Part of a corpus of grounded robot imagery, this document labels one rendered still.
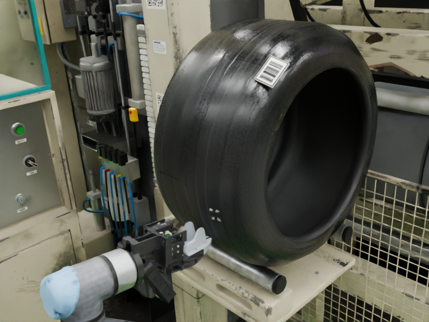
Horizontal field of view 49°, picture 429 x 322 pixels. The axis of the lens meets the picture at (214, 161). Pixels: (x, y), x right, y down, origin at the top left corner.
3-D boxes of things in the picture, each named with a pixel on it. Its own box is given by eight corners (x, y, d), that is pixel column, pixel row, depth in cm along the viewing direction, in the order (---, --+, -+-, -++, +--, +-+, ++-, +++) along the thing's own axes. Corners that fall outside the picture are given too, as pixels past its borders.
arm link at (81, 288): (39, 314, 80) (34, 269, 78) (97, 289, 88) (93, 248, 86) (61, 334, 75) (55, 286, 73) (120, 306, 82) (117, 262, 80)
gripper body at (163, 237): (190, 229, 91) (138, 250, 83) (189, 269, 93) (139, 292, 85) (165, 216, 96) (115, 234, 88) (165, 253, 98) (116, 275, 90)
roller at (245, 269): (175, 223, 127) (188, 222, 130) (173, 239, 128) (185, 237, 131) (276, 278, 103) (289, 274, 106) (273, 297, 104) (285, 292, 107)
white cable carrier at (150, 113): (154, 185, 144) (136, 24, 125) (167, 180, 147) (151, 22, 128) (163, 190, 141) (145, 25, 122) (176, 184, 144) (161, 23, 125)
